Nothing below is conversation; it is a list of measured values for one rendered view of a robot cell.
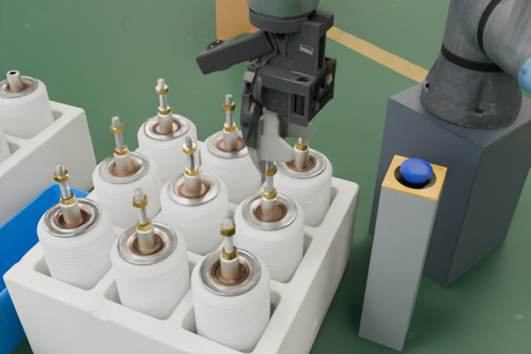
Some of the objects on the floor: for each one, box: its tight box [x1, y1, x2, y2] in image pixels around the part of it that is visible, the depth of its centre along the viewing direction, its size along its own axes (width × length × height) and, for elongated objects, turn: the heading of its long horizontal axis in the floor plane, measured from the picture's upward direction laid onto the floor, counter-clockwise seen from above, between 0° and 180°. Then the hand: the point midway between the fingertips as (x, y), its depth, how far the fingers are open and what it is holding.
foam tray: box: [3, 141, 360, 354], centre depth 92 cm, size 39×39×18 cm
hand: (265, 154), depth 73 cm, fingers open, 3 cm apart
